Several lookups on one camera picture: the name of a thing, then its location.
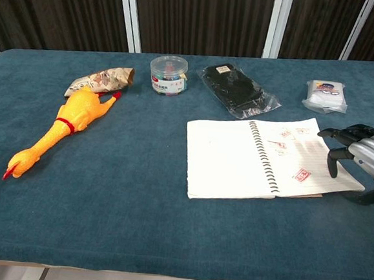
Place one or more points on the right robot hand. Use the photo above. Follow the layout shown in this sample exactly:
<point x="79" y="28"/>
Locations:
<point x="370" y="151"/>

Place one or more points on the spiral notebook with kraft cover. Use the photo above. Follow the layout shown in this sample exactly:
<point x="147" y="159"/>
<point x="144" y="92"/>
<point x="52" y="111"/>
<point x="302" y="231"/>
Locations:
<point x="224" y="159"/>

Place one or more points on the small white packaged card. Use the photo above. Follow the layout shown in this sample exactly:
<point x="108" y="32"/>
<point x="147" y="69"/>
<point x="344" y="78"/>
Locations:
<point x="326" y="96"/>

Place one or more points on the black gloves in plastic bag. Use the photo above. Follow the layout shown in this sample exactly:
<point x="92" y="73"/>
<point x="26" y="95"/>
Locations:
<point x="233" y="88"/>

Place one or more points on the clear jar of coloured clips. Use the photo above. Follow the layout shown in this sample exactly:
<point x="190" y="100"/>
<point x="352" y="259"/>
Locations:
<point x="167" y="80"/>

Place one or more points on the blue table cloth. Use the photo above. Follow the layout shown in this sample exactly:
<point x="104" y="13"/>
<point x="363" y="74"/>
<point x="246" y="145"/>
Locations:
<point x="119" y="222"/>

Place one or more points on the printed paper snack bag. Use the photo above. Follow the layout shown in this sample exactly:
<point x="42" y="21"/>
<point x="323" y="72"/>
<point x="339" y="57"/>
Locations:
<point x="107" y="77"/>

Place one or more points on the yellow rubber chicken toy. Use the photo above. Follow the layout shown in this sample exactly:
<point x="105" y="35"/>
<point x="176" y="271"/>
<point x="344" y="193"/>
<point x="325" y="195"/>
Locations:
<point x="76" y="111"/>

